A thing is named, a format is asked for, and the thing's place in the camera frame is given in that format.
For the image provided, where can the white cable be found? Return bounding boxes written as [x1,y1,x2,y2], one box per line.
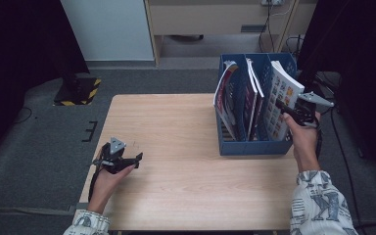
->
[268,3,294,18]

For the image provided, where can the black hanging cable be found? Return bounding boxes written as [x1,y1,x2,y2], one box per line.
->
[258,0,277,53]

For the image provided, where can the light wood desk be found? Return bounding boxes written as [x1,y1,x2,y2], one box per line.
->
[143,0,317,67]

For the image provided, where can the long black floor cable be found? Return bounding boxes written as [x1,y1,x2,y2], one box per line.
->
[330,106,363,235]

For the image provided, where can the black floor tape mark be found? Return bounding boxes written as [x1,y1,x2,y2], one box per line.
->
[81,120,99,143]

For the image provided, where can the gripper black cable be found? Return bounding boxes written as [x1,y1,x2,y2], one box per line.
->
[312,121,325,160]
[87,143,111,202]

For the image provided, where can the white cover magazine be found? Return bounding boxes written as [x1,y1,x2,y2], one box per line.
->
[262,60,306,142]

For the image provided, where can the white cabinet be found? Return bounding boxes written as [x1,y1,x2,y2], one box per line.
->
[60,0,155,62]

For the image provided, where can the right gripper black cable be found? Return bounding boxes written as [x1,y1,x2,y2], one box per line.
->
[312,121,325,160]

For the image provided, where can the thin black floor cable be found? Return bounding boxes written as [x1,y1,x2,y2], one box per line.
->
[13,106,33,125]

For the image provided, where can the dark red cover magazine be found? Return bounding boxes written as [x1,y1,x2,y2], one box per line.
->
[212,60,243,142]

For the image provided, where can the blue file rack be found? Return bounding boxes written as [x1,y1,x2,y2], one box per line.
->
[214,52,298,156]

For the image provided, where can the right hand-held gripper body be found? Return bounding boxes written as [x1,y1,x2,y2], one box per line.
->
[293,91,336,128]

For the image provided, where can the grey tape strip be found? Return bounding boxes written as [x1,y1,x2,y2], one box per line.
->
[68,202,91,212]

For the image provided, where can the person's left hand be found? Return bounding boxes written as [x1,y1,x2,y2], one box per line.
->
[90,164,136,206]

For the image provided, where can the black curtain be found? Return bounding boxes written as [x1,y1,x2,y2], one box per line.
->
[0,0,91,165]
[296,0,376,179]

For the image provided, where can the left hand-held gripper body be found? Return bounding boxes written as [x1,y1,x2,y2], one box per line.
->
[91,136,129,175]

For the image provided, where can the person's right hand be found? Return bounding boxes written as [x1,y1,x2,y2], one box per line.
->
[282,111,323,165]

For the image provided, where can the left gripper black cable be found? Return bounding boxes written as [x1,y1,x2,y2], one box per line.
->
[87,143,111,202]

